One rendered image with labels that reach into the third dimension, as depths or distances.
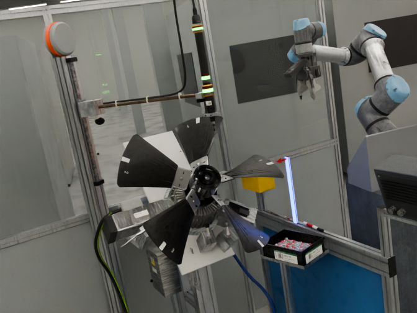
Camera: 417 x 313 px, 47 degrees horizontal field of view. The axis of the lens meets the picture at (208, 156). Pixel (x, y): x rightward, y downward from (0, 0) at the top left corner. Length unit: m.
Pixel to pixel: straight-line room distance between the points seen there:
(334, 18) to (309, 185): 2.73
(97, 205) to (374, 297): 1.33
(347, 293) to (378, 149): 0.63
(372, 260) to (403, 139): 0.58
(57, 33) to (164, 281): 1.24
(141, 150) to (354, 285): 1.06
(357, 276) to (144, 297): 1.26
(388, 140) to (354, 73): 3.52
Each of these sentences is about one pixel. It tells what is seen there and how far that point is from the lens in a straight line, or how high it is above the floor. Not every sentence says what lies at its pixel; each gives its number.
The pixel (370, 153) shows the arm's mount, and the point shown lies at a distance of 2.21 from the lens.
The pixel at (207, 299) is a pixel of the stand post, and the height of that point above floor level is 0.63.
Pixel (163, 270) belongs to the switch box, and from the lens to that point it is 2.34.
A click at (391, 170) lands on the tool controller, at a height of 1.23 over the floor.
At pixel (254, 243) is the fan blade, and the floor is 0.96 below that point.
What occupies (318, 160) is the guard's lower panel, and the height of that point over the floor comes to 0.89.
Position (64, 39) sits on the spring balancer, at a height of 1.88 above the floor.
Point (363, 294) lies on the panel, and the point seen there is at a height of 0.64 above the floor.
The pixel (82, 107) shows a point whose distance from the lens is 2.34.
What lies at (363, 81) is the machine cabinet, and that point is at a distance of 5.80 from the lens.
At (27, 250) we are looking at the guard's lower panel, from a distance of 2.60.
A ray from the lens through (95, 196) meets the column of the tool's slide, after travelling 2.44.
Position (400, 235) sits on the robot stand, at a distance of 2.30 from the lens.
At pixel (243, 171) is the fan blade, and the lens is 2.09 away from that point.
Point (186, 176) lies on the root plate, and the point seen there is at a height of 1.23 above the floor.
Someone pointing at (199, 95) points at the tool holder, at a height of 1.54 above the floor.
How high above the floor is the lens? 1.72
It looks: 12 degrees down
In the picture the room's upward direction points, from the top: 10 degrees counter-clockwise
